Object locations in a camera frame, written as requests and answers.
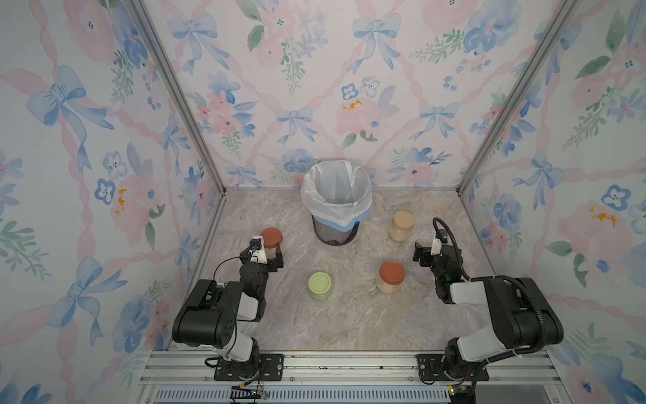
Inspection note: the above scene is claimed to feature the red jar lid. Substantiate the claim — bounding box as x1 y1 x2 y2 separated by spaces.
380 261 406 285

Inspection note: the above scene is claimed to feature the glass jar with rice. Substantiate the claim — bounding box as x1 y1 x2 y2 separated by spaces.
376 274 404 295

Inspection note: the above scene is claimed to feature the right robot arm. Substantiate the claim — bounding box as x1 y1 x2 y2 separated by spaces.
413 239 565 384

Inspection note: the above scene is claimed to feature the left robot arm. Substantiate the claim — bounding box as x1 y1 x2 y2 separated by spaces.
172 247 284 369

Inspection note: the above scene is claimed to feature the left red lid jar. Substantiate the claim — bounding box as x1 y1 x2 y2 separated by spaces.
260 227 283 260

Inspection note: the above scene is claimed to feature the tan lid jar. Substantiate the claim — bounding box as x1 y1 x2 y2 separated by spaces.
388 211 415 242

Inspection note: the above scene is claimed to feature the green lid jar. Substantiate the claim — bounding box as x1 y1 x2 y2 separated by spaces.
308 272 332 301

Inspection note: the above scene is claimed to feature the black mesh trash bin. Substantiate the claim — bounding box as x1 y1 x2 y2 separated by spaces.
312 217 360 247

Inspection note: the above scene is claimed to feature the white trash bag liner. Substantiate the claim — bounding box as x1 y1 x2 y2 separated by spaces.
300 160 373 232

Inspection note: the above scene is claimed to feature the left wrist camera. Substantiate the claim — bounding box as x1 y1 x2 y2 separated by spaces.
249 236 267 264

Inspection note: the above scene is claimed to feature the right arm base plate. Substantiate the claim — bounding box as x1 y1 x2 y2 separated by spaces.
416 353 490 383

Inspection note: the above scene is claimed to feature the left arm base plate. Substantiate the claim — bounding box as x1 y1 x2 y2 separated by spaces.
214 353 284 382

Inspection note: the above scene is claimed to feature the aluminium front rail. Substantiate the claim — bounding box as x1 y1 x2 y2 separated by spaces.
131 350 572 403

